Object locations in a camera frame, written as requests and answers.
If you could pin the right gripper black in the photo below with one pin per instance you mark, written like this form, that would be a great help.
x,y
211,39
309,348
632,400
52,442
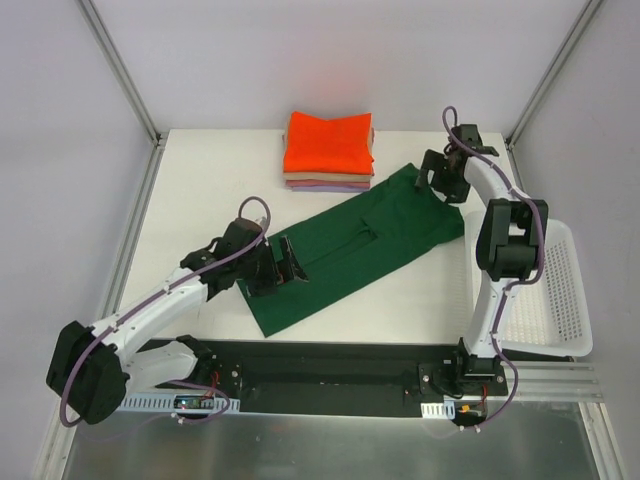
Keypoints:
x,y
439,176

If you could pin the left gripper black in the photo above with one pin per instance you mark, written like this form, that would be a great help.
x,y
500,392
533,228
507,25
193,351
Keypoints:
x,y
273,270

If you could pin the green t shirt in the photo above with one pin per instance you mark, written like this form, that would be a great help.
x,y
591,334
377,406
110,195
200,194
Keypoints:
x,y
355,243

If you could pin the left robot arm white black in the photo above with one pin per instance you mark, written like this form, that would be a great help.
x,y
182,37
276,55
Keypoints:
x,y
95,368

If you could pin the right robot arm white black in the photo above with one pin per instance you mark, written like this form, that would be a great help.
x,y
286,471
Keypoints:
x,y
509,249

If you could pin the pink folded t shirt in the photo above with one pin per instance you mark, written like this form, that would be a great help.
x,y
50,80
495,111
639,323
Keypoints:
x,y
327,184

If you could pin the orange folded t shirt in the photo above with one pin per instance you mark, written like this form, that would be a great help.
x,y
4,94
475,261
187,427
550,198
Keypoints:
x,y
329,146

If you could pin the lilac folded t shirt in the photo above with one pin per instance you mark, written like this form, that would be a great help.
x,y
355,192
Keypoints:
x,y
329,188

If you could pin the beige folded t shirt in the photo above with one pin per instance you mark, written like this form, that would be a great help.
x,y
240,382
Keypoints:
x,y
330,177

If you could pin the white plastic basket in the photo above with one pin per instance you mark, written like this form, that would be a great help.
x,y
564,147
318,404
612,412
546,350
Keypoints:
x,y
549,317

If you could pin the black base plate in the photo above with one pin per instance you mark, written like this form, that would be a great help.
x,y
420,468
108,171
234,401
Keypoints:
x,y
340,379

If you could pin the left aluminium frame post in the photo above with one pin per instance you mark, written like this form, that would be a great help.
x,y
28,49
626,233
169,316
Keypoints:
x,y
106,44

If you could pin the aluminium frame post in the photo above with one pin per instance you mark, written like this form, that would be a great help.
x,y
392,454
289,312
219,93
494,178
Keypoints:
x,y
106,44
571,40

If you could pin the left white cable duct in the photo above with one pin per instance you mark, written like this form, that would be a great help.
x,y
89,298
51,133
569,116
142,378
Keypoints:
x,y
189,404

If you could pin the white cable duct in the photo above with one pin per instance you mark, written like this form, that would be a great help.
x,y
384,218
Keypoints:
x,y
189,404
438,411

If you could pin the right white cable duct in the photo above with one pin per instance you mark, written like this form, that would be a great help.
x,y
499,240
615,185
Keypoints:
x,y
438,411

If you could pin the aluminium front rail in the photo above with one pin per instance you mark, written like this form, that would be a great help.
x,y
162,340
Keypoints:
x,y
544,376

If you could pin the right aluminium frame post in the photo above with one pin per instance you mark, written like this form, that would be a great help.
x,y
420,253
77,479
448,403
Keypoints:
x,y
571,40

